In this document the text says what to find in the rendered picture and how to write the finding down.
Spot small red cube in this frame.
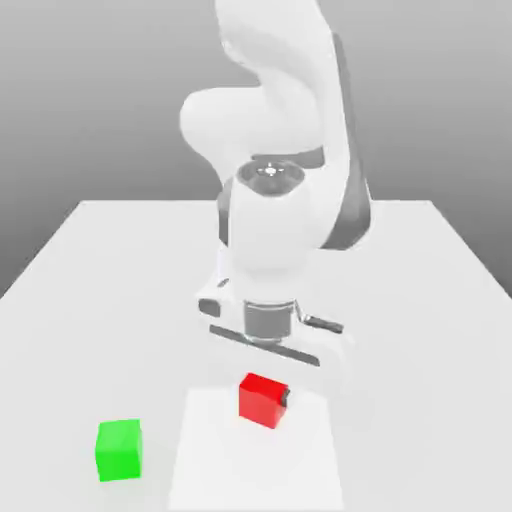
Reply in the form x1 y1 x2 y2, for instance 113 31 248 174
238 372 290 430

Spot small green cube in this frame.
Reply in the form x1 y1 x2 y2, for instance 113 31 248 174
94 418 144 484

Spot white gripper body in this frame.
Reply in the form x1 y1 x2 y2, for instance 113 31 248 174
206 322 355 387

